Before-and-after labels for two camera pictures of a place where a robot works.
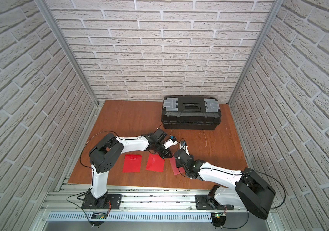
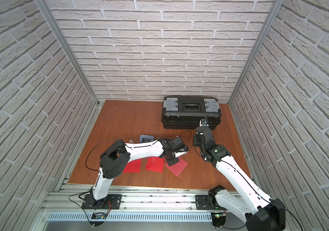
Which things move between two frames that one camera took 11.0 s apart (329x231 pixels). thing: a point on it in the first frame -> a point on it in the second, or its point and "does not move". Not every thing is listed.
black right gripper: (191, 157) -> (195, 140)
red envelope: (132, 163) does not move
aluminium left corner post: (54, 26) does not move
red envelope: (155, 163) does not move
